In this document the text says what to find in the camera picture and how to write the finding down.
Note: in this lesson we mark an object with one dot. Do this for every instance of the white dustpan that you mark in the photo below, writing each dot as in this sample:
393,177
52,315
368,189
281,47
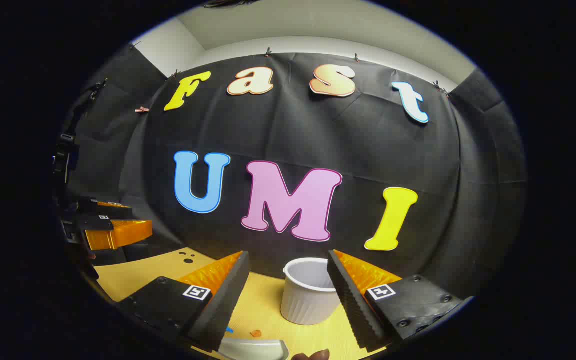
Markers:
253,349

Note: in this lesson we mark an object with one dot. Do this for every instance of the orange paper trash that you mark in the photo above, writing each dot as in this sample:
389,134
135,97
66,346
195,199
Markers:
255,333

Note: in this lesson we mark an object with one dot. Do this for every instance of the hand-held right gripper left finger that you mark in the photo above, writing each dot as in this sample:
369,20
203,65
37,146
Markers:
228,300

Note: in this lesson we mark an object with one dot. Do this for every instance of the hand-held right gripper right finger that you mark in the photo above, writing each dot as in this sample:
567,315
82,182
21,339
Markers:
350,305

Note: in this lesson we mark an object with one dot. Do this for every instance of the white ribbed garbage bin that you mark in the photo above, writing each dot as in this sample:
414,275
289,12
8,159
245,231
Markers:
305,297

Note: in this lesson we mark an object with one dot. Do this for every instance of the wooden desktop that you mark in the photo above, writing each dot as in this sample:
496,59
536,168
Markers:
263,310

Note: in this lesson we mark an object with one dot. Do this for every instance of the black backdrop cloth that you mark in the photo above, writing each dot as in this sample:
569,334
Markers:
358,150

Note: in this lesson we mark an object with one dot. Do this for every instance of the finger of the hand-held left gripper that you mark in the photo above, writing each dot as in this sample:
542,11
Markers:
118,234
105,211

